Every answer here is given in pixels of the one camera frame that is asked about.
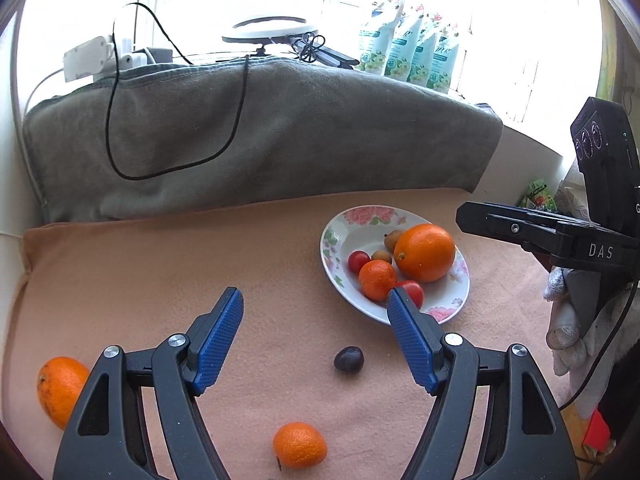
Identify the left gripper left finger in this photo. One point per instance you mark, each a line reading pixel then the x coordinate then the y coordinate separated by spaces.
pixel 107 436

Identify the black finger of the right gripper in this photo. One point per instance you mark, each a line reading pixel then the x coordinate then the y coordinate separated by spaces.
pixel 568 242

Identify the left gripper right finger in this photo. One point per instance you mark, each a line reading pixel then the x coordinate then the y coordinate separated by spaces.
pixel 524 435

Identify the large orange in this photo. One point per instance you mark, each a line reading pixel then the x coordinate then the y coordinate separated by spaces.
pixel 59 385
pixel 425 253

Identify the small brown kiwi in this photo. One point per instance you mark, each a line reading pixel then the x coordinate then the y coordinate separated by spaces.
pixel 391 239

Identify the small mandarin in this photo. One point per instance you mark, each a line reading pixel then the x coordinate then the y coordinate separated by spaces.
pixel 376 279
pixel 298 445

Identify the dark plum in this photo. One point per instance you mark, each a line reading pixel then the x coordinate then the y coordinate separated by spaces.
pixel 349 360

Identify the small red cherry tomato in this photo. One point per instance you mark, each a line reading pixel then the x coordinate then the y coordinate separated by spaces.
pixel 357 260

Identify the right white gloved hand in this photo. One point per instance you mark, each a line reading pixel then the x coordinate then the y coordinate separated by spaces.
pixel 588 355

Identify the green snack package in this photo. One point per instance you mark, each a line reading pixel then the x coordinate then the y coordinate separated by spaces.
pixel 538 196

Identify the red box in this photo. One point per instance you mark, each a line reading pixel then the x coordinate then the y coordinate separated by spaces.
pixel 597 438

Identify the large orange in plate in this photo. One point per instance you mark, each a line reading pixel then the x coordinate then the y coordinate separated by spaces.
pixel 425 253

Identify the red tomato in plate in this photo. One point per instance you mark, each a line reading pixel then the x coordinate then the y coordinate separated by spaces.
pixel 414 290

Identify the small mandarin in plate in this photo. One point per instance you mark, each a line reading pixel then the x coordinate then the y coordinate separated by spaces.
pixel 376 279

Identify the beige cloth mat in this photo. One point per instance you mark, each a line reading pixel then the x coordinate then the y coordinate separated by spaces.
pixel 134 283

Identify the grey blanket covered backrest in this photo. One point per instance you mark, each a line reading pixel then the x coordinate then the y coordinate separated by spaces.
pixel 167 139

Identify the white power strip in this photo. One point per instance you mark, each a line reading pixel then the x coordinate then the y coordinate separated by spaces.
pixel 101 57

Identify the black charger adapter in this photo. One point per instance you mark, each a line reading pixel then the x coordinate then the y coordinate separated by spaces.
pixel 159 55

